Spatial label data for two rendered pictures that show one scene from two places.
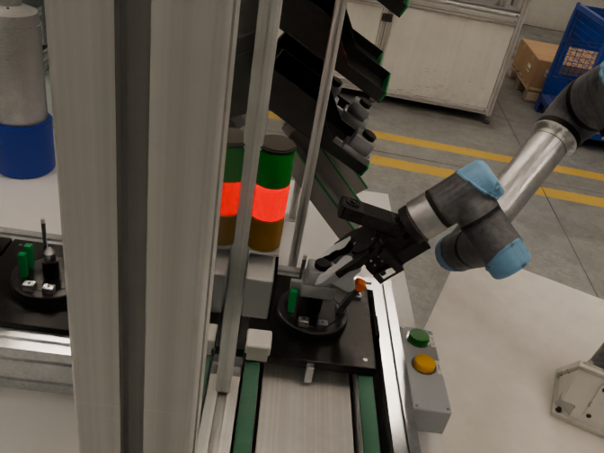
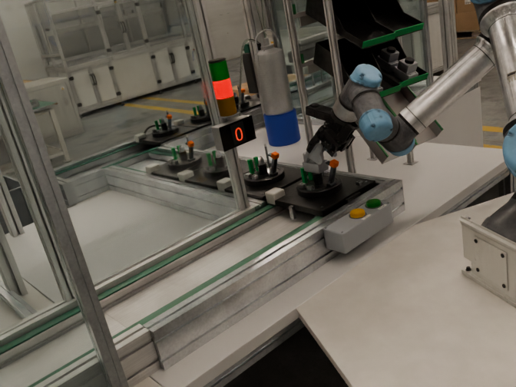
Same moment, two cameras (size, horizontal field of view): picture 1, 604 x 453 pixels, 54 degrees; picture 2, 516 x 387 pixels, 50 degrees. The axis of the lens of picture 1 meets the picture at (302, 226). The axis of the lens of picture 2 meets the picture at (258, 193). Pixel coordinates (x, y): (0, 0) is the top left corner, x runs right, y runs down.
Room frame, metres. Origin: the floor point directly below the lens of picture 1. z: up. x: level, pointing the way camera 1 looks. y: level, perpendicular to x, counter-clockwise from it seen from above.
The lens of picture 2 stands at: (-0.12, -1.28, 1.58)
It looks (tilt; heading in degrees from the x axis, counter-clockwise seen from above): 20 degrees down; 57
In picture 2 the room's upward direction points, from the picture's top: 12 degrees counter-clockwise
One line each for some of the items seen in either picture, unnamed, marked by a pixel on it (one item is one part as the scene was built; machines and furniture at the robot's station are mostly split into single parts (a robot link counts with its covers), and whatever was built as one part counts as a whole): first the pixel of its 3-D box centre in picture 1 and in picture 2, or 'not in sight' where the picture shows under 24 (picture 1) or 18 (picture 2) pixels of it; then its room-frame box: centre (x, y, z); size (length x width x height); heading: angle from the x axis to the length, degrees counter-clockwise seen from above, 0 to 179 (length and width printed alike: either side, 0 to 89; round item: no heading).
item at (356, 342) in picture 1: (310, 319); (320, 192); (0.89, -0.05, 0.96); 0.24 x 0.24 x 0.02; 5
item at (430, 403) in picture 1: (419, 376); (358, 224); (0.82, -0.27, 0.93); 0.21 x 0.07 x 0.06; 5
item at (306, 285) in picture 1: (315, 276); (312, 159); (0.89, -0.04, 1.07); 0.08 x 0.04 x 0.07; 95
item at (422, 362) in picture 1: (423, 364); (357, 214); (0.82, -0.27, 0.96); 0.04 x 0.04 x 0.02
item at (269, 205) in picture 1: (269, 196); (223, 88); (0.69, 0.05, 1.33); 0.05 x 0.05 x 0.05
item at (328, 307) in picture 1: (312, 312); (319, 186); (0.89, -0.05, 0.98); 0.14 x 0.14 x 0.02
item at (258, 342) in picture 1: (257, 345); (275, 196); (0.78, 0.04, 0.97); 0.05 x 0.05 x 0.04; 5
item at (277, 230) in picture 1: (264, 227); (226, 105); (0.69, 0.05, 1.28); 0.05 x 0.05 x 0.05
